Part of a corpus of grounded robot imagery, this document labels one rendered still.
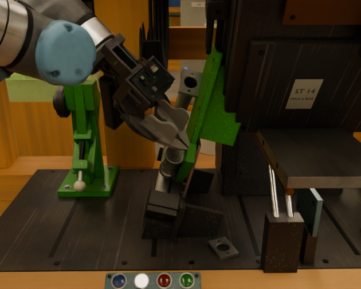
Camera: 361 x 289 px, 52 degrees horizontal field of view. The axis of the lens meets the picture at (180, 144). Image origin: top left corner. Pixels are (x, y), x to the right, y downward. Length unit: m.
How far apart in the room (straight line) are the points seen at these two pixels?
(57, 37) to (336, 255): 0.62
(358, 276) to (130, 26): 0.76
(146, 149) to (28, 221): 0.39
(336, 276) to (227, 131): 0.32
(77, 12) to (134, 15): 0.41
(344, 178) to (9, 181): 0.87
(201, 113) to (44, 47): 0.31
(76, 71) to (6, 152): 0.77
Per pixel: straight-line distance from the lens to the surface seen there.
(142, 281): 0.61
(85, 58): 0.47
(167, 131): 0.60
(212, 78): 0.64
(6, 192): 1.08
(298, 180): 0.54
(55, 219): 0.88
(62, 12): 0.61
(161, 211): 0.74
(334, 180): 0.55
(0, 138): 1.18
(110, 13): 1.01
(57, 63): 0.45
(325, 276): 0.74
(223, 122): 0.68
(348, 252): 0.81
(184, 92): 0.72
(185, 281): 0.61
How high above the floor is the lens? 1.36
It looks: 22 degrees down
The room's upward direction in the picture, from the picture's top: straight up
